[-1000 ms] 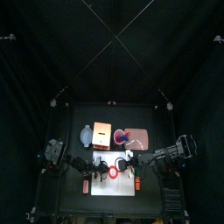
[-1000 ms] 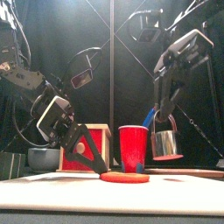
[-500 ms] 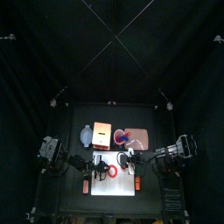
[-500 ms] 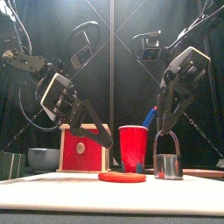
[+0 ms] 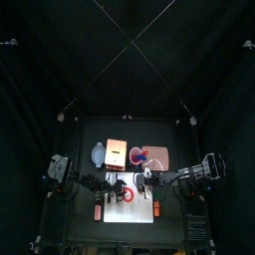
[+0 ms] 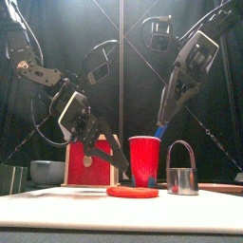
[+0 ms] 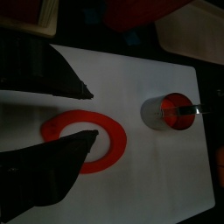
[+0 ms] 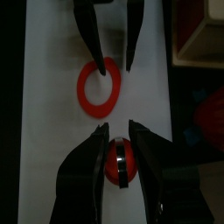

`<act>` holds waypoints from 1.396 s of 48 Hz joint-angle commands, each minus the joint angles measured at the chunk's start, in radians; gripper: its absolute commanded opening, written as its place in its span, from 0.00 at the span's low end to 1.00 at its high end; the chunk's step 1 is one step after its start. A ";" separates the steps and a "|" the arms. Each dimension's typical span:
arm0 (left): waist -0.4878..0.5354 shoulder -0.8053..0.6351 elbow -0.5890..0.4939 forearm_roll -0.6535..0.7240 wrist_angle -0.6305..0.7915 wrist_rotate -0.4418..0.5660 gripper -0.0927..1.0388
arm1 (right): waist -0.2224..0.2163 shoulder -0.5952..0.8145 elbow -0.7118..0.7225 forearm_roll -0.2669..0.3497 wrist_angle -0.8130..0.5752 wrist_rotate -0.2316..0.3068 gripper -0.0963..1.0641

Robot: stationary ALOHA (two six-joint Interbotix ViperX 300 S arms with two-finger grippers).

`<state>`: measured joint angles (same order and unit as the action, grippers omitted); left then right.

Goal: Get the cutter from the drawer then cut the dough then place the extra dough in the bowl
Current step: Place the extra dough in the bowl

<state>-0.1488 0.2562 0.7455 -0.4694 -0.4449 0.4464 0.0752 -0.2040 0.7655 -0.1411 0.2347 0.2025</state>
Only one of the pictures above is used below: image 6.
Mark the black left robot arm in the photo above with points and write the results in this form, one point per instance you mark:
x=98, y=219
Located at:
x=34, y=72

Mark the dark green striped box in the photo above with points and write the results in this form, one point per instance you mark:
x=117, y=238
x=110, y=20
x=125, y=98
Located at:
x=12, y=179

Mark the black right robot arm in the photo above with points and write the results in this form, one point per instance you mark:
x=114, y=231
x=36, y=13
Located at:
x=221, y=15

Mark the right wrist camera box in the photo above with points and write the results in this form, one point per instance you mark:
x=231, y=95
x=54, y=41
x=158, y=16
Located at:
x=160, y=42

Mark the blue plastic utensil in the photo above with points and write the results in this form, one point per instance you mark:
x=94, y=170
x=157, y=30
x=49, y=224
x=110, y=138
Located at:
x=160, y=131

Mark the vertical metal frame pole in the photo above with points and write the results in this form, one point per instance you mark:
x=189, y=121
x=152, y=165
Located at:
x=121, y=95

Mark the grey frame corner bracket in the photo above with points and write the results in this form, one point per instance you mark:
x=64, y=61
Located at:
x=239, y=177

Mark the red plastic cup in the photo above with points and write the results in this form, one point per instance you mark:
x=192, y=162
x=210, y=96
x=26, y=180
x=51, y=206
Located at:
x=144, y=161

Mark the red drawer with round knob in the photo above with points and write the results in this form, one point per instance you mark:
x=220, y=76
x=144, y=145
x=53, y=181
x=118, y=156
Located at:
x=95, y=172

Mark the wooden drawer box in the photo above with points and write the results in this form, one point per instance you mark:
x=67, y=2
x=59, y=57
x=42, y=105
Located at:
x=65, y=164

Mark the pale grey-blue bowl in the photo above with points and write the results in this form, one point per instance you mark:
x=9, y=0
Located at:
x=47, y=172

